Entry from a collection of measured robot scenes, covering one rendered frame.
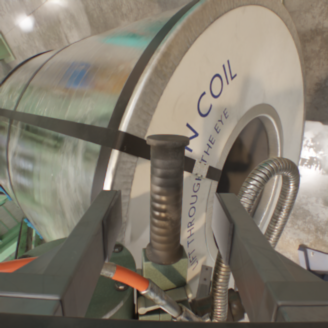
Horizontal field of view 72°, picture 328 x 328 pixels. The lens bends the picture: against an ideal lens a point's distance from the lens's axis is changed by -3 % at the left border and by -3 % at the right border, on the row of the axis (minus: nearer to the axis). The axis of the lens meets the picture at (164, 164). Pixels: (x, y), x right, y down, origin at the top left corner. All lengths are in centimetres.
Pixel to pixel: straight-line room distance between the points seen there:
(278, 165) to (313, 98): 124
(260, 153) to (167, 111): 71
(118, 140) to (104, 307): 24
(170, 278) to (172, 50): 36
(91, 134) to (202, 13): 32
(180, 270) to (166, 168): 12
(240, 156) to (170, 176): 94
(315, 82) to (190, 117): 105
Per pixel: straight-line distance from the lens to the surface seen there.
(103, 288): 27
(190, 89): 49
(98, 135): 43
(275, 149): 105
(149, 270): 27
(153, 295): 24
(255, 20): 74
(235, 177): 117
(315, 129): 158
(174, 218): 24
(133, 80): 42
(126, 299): 26
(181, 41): 47
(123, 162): 39
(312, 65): 144
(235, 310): 44
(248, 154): 112
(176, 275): 29
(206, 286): 60
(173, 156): 21
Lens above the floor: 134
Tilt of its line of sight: 30 degrees down
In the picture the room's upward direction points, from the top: 131 degrees counter-clockwise
